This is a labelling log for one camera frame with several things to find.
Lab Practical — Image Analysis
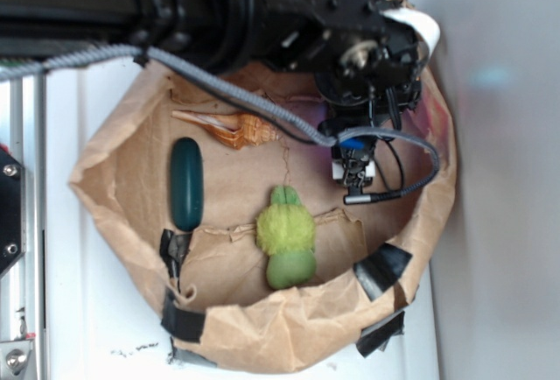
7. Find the green fuzzy plush toy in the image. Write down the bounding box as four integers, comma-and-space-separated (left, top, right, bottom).
255, 185, 317, 290

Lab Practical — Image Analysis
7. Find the black tape strip left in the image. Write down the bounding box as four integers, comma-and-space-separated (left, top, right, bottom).
157, 228, 207, 345

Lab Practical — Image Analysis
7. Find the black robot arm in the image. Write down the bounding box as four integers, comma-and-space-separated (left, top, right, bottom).
1, 0, 425, 113

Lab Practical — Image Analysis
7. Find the brown paper bag tray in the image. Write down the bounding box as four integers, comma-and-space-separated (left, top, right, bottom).
70, 63, 457, 373

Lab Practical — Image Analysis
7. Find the aluminium rail with bracket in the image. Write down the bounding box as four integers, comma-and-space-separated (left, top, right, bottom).
1, 76, 48, 379

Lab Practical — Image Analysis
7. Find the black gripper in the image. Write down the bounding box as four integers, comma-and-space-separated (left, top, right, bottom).
262, 0, 427, 116

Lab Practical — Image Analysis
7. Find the black tape strip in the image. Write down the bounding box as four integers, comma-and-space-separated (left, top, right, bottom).
353, 243, 413, 358
157, 228, 207, 345

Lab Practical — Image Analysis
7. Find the dark green oval stone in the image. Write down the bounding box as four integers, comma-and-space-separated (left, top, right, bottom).
170, 137, 204, 232

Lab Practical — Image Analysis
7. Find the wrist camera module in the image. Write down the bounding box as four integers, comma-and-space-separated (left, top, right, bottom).
318, 116, 376, 197

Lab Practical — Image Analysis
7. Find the black octagonal mount plate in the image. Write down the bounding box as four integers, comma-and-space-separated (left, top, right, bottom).
0, 148, 24, 277

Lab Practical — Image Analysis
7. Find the black tape strip right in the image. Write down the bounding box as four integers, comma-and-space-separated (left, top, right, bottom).
353, 243, 413, 358

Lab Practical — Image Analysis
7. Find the orange spiral seashell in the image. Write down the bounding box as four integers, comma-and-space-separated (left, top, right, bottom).
171, 109, 280, 150

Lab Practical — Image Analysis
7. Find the grey braided cable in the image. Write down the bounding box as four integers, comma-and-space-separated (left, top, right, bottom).
0, 44, 440, 206

